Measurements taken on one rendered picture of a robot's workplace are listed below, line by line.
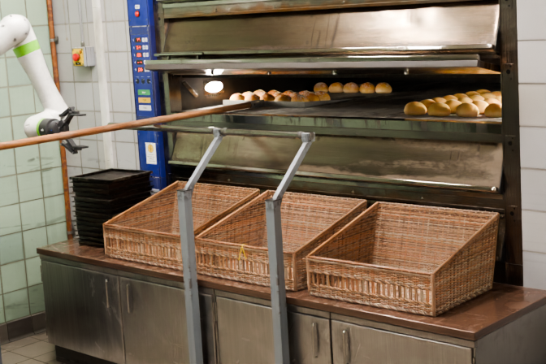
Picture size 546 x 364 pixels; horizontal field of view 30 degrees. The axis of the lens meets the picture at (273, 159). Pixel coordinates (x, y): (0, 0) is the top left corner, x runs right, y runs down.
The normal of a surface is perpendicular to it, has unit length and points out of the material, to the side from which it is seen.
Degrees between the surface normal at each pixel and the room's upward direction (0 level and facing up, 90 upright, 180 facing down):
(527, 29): 90
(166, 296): 90
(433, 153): 70
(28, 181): 90
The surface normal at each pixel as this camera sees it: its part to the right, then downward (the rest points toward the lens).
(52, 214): 0.74, 0.06
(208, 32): -0.65, -0.20
